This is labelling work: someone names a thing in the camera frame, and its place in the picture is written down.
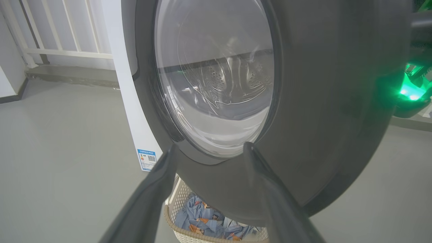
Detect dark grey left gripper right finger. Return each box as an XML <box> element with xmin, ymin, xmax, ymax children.
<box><xmin>244</xmin><ymin>142</ymin><xmax>326</xmax><ymax>243</ymax></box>

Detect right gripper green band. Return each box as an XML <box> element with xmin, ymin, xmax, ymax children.
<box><xmin>393</xmin><ymin>64</ymin><xmax>432</xmax><ymax>118</ymax></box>

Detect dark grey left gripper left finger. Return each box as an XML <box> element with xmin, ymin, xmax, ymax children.
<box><xmin>100</xmin><ymin>145</ymin><xmax>178</xmax><ymax>243</ymax></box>

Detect blue clothes with orange print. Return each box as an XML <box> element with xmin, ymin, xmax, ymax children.
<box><xmin>175</xmin><ymin>192</ymin><xmax>258</xmax><ymax>241</ymax></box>

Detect dark round washing machine door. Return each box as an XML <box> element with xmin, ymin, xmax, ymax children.
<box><xmin>121</xmin><ymin>0</ymin><xmax>414</xmax><ymax>227</ymax></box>

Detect cream perforated laundry basket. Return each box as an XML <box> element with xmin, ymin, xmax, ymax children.
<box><xmin>164</xmin><ymin>175</ymin><xmax>269</xmax><ymax>243</ymax></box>

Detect white front-load washing machine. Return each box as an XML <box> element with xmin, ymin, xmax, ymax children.
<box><xmin>101</xmin><ymin>0</ymin><xmax>163</xmax><ymax>172</ymax></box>

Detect blue energy label sticker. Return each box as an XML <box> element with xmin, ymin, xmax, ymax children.
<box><xmin>137</xmin><ymin>148</ymin><xmax>158</xmax><ymax>172</ymax></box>

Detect white metal railing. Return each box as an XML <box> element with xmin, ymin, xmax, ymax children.
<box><xmin>0</xmin><ymin>0</ymin><xmax>114</xmax><ymax>68</ymax></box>

